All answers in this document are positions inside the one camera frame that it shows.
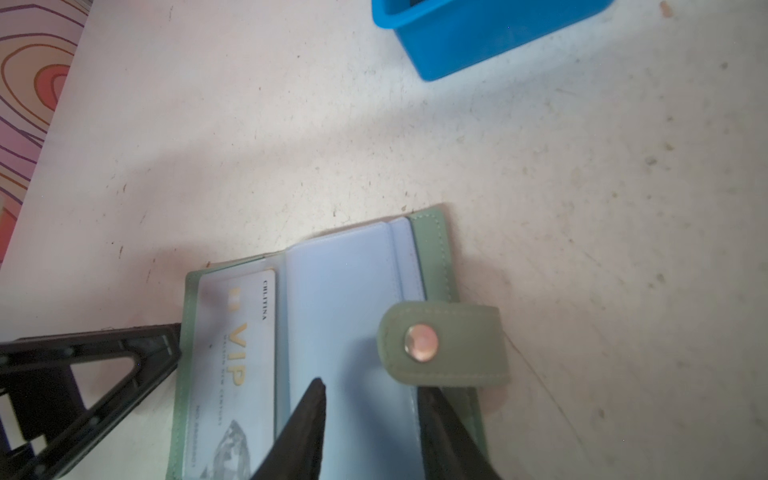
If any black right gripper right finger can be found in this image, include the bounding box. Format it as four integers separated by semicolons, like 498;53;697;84
417;387;500;480

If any blue plastic card tray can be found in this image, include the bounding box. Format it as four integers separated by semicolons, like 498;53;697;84
371;0;611;81

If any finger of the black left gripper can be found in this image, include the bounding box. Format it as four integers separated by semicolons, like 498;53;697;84
1;324;181;479

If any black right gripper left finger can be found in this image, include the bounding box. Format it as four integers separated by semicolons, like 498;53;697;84
251;378;327;480

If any white silver vip card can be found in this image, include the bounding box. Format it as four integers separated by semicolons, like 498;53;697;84
181;266;276;479

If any mint green card holder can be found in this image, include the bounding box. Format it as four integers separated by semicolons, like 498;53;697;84
167;208;510;479

